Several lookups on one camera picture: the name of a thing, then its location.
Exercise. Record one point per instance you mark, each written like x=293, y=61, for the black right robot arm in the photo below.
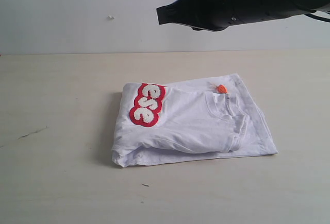
x=265, y=10

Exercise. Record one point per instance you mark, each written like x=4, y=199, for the small white wall hook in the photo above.
x=110, y=17

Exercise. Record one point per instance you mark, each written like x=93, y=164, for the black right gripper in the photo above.
x=210, y=15

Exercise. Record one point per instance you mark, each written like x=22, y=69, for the white t-shirt red lettering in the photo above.
x=188, y=121

